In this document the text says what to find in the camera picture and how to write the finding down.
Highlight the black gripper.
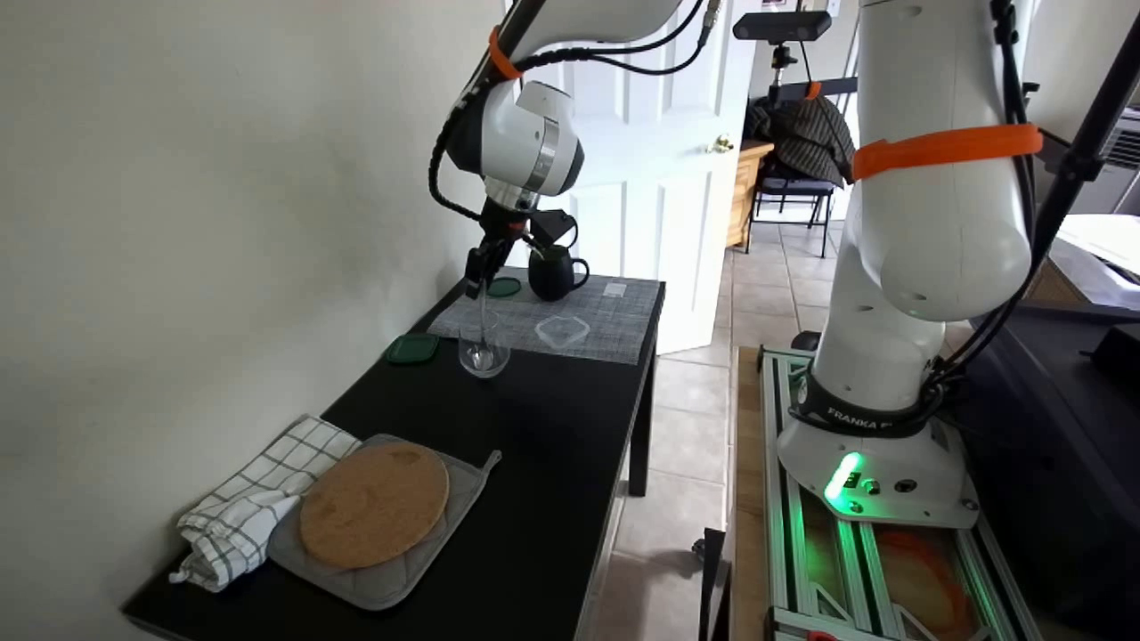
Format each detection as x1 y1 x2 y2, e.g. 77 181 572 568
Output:
463 198 527 299

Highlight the silver spoon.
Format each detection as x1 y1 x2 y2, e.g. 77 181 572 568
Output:
478 299 493 367

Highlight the orange strap on arm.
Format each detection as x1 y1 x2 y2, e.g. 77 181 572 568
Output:
850 122 1046 185

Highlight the black mug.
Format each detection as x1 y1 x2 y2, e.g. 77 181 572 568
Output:
527 244 592 303

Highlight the chair with dark clothes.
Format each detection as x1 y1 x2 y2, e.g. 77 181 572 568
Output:
743 96 856 228

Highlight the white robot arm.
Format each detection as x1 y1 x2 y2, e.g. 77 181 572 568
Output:
432 0 1042 528

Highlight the small green lid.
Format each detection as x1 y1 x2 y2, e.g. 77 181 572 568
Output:
487 279 524 299

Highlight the clear glass cup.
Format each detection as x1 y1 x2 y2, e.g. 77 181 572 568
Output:
458 337 509 380

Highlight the grey place mat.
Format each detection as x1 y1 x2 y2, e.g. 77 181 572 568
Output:
427 274 662 362

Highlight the dark green coaster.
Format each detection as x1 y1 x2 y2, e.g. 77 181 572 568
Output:
385 331 439 367

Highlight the white door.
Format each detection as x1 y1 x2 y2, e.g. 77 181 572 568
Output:
529 0 755 354

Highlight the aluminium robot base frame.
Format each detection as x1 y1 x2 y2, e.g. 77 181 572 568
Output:
757 350 1042 641

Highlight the white checked dish towel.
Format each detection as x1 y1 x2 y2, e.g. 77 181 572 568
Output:
168 416 361 595

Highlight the round wooden board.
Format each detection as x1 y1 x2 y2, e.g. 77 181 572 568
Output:
299 443 449 568

